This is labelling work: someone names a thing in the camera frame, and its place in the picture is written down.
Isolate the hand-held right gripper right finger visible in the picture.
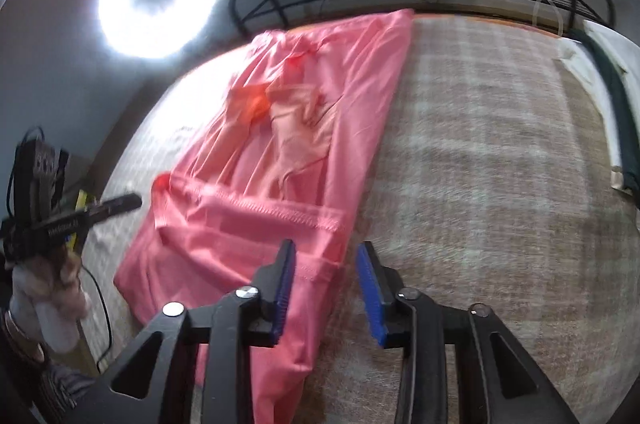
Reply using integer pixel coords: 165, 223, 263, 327
355, 241, 581, 424

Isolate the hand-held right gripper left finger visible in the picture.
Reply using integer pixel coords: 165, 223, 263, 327
62, 238, 298, 424

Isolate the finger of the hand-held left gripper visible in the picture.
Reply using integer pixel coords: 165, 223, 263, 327
87, 193, 143, 223

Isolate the pink t-shirt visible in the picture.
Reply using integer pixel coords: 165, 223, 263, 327
114, 8, 416, 424

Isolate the person's left forearm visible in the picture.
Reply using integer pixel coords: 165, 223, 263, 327
0, 309, 96, 424

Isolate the person's left hand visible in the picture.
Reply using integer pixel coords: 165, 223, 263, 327
10, 249, 93, 352

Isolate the plaid bed blanket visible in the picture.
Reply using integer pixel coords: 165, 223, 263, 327
75, 12, 640, 424

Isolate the light grey folded garment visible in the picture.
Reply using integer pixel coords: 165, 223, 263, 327
557, 47, 638, 192

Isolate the white folded garment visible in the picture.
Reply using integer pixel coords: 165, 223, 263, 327
582, 20, 640, 75

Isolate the black cable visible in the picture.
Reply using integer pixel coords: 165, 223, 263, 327
82, 267, 113, 375

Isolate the wrist bracelet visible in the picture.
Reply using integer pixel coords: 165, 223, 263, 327
2, 309, 46, 362

